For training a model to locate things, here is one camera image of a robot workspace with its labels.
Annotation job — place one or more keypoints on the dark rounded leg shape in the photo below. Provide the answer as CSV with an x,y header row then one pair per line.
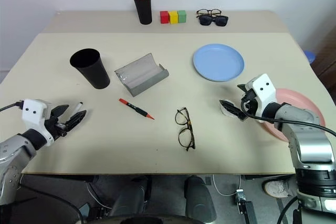
x,y
198,197
128,197

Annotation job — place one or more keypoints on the white sneaker shoe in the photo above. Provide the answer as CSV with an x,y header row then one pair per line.
x,y
278,188

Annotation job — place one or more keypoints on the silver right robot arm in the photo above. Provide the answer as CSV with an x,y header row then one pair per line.
x,y
312,142

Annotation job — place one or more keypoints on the thin-framed clear glasses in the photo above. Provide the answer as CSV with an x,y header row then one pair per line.
x,y
197,12

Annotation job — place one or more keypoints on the green cube block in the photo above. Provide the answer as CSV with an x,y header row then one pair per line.
x,y
182,16

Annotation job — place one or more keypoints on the empty black cup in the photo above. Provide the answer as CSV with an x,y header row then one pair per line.
x,y
92,72

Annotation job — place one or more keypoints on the pink plate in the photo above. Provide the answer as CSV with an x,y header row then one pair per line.
x,y
296,100

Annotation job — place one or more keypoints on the dark curved base shape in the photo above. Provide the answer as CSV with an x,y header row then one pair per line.
x,y
141,220

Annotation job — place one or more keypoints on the blue plastic container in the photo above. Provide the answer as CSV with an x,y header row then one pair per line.
x,y
310,56

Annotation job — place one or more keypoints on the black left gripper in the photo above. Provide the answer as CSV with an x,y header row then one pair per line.
x,y
56,127

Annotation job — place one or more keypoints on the red and black marker pen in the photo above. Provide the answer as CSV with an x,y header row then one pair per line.
x,y
135,108

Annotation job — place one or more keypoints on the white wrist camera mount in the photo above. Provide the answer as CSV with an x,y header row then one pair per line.
x,y
32,113
262,90

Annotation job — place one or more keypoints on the white marker pen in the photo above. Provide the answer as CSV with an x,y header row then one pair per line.
x,y
78,107

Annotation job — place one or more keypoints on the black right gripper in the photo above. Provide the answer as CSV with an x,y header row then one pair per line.
x,y
250,103

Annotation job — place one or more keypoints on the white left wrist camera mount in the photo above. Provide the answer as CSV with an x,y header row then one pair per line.
x,y
32,113

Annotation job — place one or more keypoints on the black sunglasses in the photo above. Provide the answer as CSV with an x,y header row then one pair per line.
x,y
205,21

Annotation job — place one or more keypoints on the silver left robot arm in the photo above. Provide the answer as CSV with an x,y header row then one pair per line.
x,y
13,150

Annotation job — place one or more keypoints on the small white object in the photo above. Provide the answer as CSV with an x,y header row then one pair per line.
x,y
225,111

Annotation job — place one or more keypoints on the red cube block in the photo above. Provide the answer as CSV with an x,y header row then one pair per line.
x,y
164,17

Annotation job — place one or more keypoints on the open grey glasses case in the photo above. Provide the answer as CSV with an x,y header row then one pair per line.
x,y
141,75

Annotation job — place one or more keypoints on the tortoiseshell round glasses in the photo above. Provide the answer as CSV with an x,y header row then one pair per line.
x,y
192,129

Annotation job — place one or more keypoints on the yellow cube block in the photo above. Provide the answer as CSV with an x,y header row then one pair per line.
x,y
173,17

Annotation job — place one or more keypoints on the blue plate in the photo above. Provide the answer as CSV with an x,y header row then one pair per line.
x,y
218,62

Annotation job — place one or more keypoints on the black floor bracket with plug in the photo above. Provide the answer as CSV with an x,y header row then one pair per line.
x,y
245,208

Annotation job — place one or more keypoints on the black pen holder cup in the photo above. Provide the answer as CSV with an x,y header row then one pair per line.
x,y
143,10

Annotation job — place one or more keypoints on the brown wooden cabinet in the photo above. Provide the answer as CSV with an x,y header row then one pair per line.
x,y
326,58

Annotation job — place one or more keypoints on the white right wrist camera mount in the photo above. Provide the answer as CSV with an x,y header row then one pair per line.
x,y
262,90

